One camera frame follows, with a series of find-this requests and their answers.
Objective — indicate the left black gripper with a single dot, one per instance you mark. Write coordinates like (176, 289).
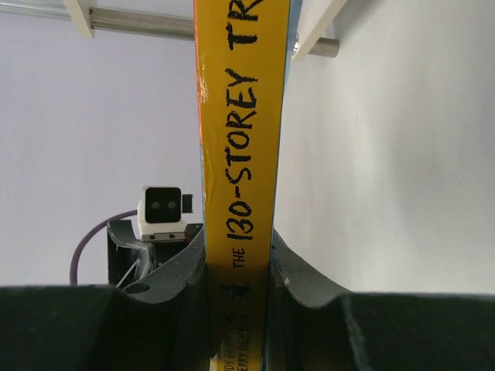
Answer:
(130, 259)

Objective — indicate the orange Treehouse book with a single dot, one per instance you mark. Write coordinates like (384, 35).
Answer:
(240, 99)

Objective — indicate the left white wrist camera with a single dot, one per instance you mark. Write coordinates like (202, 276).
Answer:
(160, 214)

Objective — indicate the white two-tier shelf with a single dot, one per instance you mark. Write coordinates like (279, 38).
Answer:
(193, 23)

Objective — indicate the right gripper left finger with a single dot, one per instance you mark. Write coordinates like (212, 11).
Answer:
(159, 322)

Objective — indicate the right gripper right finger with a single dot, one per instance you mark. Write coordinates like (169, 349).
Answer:
(316, 324)

